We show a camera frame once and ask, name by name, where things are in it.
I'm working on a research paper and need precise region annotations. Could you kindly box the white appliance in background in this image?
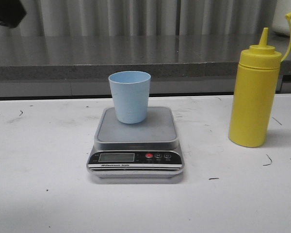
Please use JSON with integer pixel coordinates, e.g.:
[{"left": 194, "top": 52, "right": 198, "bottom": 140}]
[{"left": 272, "top": 0, "right": 291, "bottom": 36}]

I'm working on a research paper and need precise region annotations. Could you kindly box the light blue plastic cup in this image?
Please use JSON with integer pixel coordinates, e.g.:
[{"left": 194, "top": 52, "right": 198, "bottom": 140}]
[{"left": 109, "top": 71, "right": 151, "bottom": 124}]

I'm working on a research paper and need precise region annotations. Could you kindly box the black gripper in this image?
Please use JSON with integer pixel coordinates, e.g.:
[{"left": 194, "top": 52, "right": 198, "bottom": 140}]
[{"left": 0, "top": 0, "right": 27, "bottom": 28}]

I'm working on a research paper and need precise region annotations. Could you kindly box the yellow squeeze bottle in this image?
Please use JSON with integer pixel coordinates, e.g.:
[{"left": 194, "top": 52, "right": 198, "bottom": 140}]
[{"left": 228, "top": 12, "right": 291, "bottom": 148}]

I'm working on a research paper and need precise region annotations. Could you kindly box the silver digital kitchen scale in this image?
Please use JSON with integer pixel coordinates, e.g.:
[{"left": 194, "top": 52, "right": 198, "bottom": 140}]
[{"left": 86, "top": 106, "right": 185, "bottom": 179}]

